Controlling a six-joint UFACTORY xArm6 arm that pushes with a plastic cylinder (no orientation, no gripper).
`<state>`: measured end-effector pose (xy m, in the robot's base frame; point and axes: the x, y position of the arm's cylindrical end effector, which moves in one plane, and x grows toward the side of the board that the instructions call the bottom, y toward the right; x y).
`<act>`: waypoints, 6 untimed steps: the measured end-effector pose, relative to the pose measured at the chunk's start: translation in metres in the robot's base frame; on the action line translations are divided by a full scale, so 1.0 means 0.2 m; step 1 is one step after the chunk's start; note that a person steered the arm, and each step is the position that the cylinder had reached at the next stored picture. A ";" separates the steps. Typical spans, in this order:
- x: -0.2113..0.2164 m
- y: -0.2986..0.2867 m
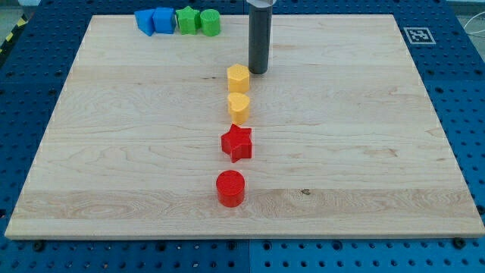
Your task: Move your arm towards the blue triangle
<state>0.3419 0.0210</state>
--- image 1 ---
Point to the blue triangle block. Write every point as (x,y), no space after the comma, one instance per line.
(144,21)

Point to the red star block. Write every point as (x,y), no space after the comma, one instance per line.
(237,143)

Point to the yellow heart block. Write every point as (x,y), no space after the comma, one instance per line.
(238,107)

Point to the red cylinder block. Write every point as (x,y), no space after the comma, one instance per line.
(230,186)

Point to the yellow hexagon block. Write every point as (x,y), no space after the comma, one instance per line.
(238,79)

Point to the light wooden board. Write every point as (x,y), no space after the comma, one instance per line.
(346,143)

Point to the green cylinder block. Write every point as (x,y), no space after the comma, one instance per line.
(210,22)

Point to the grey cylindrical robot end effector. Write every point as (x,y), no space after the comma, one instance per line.
(260,18)

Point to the green star block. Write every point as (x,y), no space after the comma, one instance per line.
(188,20)

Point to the blue cube block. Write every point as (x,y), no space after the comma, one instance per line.
(164,20)

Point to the white fiducial marker tag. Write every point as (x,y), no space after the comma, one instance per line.
(419,36)

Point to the black yellow hazard tape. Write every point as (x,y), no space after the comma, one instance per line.
(14,35)

